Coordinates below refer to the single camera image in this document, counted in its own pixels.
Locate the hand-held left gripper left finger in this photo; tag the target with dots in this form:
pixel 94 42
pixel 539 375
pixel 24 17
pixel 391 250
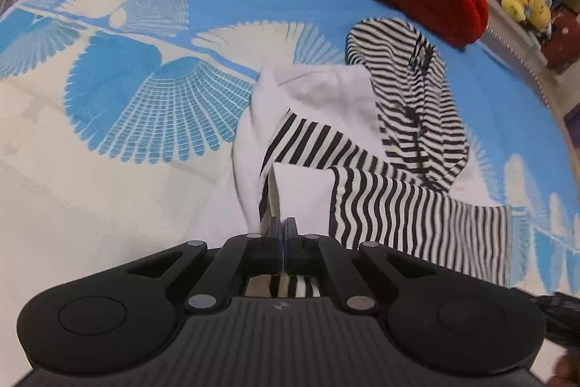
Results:
pixel 275 243

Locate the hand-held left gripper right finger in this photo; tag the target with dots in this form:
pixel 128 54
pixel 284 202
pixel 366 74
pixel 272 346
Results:
pixel 292 243

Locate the striped and white small shirt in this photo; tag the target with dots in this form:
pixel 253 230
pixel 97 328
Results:
pixel 317 97

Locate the blue and white printed blanket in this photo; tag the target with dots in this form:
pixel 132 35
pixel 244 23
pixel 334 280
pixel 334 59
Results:
pixel 136 187

